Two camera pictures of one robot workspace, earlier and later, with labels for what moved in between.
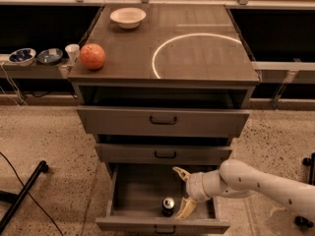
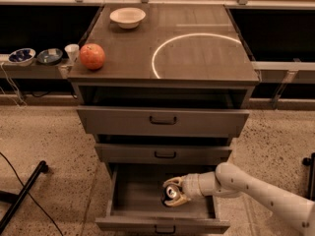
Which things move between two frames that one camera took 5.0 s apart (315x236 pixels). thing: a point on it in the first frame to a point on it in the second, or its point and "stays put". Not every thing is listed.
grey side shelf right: x=284 y=72 stays put
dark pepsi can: x=168 y=205 to x=170 y=193
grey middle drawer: x=124 y=153 stays put
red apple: x=93 y=56 stays put
